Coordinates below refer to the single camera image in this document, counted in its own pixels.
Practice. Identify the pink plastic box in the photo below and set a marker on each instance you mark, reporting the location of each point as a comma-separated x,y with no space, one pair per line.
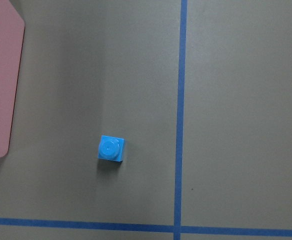
12,29

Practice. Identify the small blue block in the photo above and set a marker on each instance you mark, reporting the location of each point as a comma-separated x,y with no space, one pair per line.
111,148

